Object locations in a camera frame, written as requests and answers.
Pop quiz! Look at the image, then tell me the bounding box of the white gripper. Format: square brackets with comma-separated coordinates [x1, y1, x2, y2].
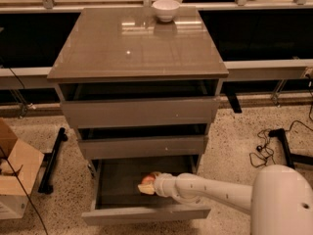
[138, 171, 178, 198]

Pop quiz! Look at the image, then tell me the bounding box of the red apple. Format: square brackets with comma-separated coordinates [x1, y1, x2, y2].
[142, 174, 156, 184]

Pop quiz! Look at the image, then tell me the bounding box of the metal railing frame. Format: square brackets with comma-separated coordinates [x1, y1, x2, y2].
[0, 0, 312, 81]

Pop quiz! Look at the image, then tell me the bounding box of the black right stand foot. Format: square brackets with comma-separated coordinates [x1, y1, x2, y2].
[268, 128, 313, 168]

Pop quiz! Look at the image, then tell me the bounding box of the grey drawer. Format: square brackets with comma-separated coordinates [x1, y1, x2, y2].
[60, 80, 219, 128]
[78, 123, 207, 160]
[82, 155, 210, 225]

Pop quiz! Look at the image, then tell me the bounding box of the grey drawer cabinet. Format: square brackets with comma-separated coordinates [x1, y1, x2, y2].
[47, 5, 230, 178]

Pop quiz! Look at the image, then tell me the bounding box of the top grey drawer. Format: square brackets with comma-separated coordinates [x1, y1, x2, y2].
[60, 80, 219, 128]

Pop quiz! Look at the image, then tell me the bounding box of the black cable bundle on floor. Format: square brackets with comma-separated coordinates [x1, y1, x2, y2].
[248, 119, 313, 174]

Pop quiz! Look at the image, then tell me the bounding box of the bottom grey drawer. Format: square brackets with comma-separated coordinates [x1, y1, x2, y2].
[82, 155, 210, 225]

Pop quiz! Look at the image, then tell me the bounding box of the black cable at left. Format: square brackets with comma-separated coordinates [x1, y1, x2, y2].
[0, 62, 50, 235]

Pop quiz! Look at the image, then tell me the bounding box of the cardboard box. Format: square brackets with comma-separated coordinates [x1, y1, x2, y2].
[0, 118, 44, 219]

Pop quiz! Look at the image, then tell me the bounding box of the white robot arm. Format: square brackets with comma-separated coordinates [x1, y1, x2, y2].
[138, 164, 313, 235]

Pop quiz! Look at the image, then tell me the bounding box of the black stand foot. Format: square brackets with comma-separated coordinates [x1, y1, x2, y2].
[268, 128, 313, 168]
[38, 127, 67, 194]

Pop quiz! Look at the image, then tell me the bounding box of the middle grey drawer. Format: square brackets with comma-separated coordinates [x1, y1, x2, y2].
[78, 123, 207, 160]

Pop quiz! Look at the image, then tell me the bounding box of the white bowl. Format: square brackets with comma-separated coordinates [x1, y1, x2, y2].
[152, 0, 180, 23]

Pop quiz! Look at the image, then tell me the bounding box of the black left stand foot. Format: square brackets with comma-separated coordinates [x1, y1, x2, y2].
[38, 127, 67, 194]

